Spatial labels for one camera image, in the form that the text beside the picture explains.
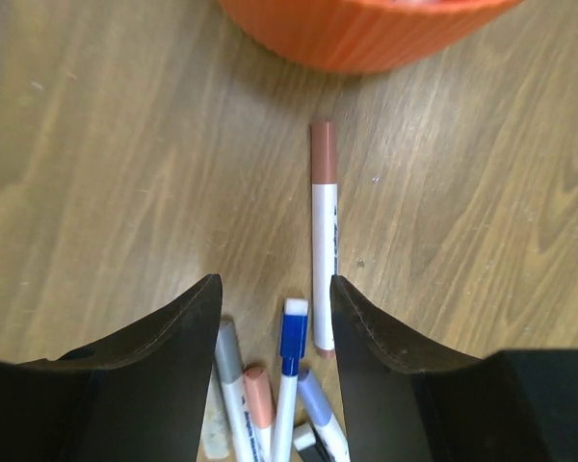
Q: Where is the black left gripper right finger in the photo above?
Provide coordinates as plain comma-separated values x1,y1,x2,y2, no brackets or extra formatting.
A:
330,276,578,461

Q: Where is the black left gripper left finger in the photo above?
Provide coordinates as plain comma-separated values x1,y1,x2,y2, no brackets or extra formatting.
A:
0,274,223,461

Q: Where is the grey white eraser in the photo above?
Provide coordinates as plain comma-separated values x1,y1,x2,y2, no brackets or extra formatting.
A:
201,380,230,460

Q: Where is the lavender cap white marker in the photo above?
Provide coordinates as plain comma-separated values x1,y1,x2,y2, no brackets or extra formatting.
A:
298,369,351,462

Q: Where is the grey cap white marker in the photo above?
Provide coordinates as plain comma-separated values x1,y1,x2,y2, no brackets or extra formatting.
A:
215,317,263,462

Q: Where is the peach cap white marker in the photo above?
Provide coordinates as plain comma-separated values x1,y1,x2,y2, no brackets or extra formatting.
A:
244,366,276,461

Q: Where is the dark blue cap whiteboard marker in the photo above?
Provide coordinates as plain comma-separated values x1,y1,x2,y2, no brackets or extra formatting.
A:
271,298,308,462

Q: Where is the brown cap white marker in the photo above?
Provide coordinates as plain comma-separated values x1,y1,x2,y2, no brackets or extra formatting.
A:
310,119,338,359

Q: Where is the orange round divided organizer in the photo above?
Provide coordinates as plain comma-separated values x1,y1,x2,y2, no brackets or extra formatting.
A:
220,0,516,74

